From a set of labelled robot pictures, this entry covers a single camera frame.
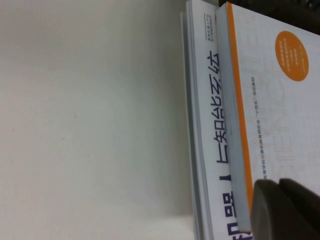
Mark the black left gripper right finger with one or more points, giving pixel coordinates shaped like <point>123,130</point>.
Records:
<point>305,200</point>

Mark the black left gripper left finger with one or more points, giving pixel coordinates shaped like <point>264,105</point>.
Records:
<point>270,215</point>

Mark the white orange ROS2 book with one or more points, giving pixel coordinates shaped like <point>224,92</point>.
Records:
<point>275,112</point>

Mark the magazine with man portrait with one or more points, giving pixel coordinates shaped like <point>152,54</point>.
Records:
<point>210,125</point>

